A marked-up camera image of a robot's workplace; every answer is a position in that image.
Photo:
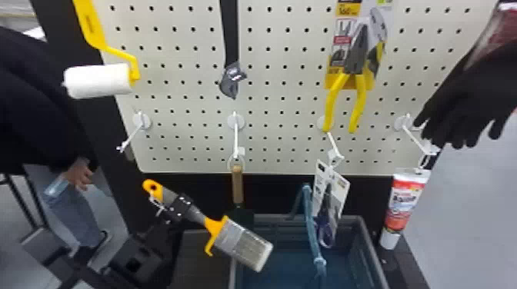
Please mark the white pegboard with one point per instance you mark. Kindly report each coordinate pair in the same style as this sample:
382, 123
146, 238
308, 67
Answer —
282, 121

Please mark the yellow paintbrush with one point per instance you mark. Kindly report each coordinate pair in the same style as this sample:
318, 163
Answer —
242, 242

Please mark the white tube with red label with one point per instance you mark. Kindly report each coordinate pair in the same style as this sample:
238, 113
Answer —
404, 197

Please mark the person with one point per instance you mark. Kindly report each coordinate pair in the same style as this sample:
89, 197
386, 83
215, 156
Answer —
32, 113

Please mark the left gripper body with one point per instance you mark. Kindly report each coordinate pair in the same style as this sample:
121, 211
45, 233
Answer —
159, 238

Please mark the black gloves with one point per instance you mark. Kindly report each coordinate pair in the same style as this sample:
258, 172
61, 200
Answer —
464, 101

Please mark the blue scissors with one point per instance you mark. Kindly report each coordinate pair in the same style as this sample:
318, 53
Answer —
328, 201

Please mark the yellow paint roller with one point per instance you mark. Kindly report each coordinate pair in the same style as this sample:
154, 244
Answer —
97, 80

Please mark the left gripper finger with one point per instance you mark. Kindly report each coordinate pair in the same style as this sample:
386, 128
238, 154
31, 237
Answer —
179, 207

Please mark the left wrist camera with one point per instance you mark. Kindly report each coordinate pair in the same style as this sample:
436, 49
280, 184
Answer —
135, 260

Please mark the blue basket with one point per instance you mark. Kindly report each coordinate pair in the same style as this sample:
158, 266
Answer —
291, 266

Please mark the yellow pliers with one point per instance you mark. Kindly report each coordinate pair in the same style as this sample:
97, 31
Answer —
357, 56

